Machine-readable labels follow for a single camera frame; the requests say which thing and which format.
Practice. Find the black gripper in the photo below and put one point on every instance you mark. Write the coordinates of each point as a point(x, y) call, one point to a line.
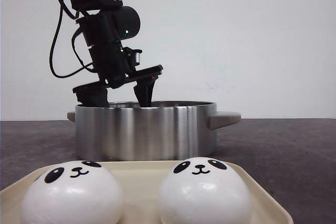
point(113, 69)

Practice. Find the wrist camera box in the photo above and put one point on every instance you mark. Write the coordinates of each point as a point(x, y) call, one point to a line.
point(133, 56)

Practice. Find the stainless steel pot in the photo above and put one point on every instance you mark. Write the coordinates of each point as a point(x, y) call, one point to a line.
point(168, 130)

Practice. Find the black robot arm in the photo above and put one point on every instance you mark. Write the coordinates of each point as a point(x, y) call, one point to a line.
point(104, 24)

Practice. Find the cream plastic tray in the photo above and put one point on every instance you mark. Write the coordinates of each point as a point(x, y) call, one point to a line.
point(140, 181)

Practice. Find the panda bun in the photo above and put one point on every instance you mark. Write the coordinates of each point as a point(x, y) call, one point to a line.
point(204, 190)
point(73, 192)

